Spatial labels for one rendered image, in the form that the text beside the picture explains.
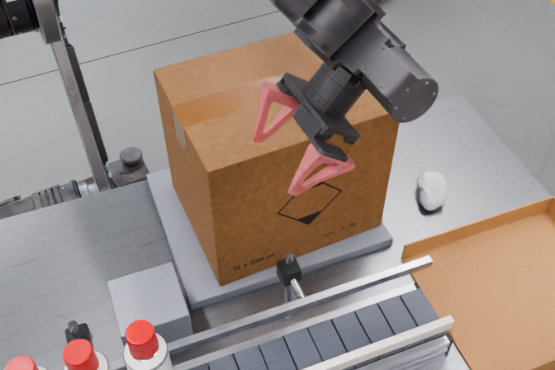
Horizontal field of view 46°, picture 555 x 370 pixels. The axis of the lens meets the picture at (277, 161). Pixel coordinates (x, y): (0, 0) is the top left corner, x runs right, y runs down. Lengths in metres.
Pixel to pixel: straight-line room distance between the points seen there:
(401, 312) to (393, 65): 0.47
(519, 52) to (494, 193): 1.89
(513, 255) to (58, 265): 0.77
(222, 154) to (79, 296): 0.38
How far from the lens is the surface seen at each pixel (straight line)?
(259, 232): 1.00
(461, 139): 1.36
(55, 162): 2.56
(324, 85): 0.73
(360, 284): 0.94
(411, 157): 1.31
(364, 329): 1.00
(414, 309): 1.03
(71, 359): 0.77
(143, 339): 0.77
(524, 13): 3.39
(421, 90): 0.68
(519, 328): 1.11
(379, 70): 0.67
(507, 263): 1.18
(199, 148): 0.89
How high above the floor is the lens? 1.74
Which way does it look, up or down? 46 degrees down
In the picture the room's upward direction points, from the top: straight up
